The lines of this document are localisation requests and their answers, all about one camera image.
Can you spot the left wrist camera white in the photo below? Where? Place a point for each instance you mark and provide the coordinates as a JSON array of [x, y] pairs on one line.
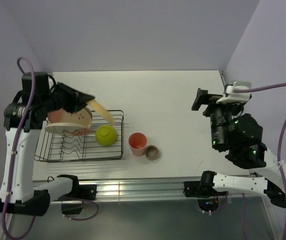
[[230, 96]]

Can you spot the pink cream plate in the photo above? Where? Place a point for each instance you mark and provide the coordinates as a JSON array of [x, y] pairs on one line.
[[82, 117], [67, 129]]

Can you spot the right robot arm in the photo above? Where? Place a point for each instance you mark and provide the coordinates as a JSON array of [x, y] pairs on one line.
[[239, 135]]

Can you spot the aluminium table edge rail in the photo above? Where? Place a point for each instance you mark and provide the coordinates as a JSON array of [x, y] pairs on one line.
[[114, 191]]

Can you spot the lime green bowl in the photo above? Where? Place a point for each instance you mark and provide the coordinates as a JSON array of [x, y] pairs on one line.
[[106, 135]]

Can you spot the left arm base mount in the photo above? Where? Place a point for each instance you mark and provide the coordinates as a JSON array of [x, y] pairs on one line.
[[74, 203]]

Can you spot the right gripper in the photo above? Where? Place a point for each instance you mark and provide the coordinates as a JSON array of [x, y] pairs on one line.
[[210, 99]]

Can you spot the pink plastic cup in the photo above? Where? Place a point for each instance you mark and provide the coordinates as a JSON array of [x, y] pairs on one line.
[[138, 143]]

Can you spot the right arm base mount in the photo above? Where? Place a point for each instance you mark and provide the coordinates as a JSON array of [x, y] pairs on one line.
[[209, 201]]

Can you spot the black wire dish rack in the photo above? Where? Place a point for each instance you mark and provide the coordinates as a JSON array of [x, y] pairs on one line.
[[70, 147]]

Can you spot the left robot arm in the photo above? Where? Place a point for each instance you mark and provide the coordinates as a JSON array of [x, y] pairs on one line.
[[23, 122]]

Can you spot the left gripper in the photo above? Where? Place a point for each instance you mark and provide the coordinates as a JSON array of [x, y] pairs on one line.
[[77, 100]]

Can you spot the small speckled ceramic cup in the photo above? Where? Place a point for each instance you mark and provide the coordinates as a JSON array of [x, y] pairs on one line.
[[152, 153]]

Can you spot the plain yellow bear plate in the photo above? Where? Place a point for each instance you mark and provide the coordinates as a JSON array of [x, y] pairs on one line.
[[96, 106]]

